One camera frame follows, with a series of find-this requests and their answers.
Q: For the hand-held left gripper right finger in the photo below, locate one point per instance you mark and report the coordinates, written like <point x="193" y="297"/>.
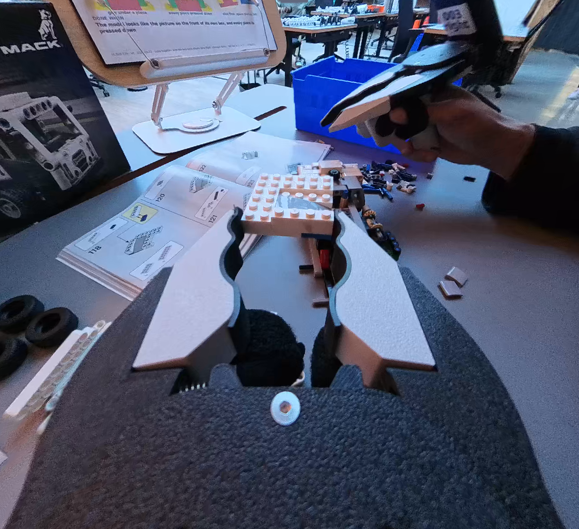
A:
<point x="384" y="311"/>

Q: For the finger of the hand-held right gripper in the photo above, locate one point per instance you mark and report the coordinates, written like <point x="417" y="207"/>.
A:
<point x="375" y="101"/>

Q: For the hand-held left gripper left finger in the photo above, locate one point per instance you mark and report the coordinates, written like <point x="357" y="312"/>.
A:
<point x="190" y="302"/>

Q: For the small grey toy tile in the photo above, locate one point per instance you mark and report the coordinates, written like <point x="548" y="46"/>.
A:
<point x="457" y="276"/>
<point x="450" y="289"/>

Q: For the toy truck chassis model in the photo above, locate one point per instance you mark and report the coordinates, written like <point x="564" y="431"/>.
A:
<point x="357" y="203"/>

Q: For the white toy brick plate assembly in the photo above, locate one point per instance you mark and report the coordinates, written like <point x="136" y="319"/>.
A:
<point x="289" y="221"/>

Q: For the person's right forearm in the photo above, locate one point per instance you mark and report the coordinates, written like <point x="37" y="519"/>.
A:
<point x="533" y="176"/>

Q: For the black toy set box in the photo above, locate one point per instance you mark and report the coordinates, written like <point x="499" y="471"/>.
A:
<point x="45" y="130"/>

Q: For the person's right hand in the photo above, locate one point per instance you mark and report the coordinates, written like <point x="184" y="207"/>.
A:
<point x="475" y="130"/>

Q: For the blue plastic bin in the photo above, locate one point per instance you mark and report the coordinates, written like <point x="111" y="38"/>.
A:
<point x="325" y="94"/>

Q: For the pile of small toy pieces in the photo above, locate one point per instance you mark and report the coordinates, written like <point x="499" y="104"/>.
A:
<point x="389" y="176"/>

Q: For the building instruction booklet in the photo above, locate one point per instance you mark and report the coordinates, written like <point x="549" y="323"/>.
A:
<point x="158" y="221"/>

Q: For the background work tables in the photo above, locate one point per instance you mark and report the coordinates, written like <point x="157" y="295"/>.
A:
<point x="343" y="17"/>

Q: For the black rubber toy tire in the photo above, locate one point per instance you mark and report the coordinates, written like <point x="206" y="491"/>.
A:
<point x="11" y="357"/>
<point x="52" y="327"/>
<point x="18" y="311"/>

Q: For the wooden document stand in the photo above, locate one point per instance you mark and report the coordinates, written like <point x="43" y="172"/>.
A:
<point x="194" y="126"/>

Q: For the printed instruction sheet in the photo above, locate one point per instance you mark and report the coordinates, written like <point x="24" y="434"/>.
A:
<point x="158" y="17"/>

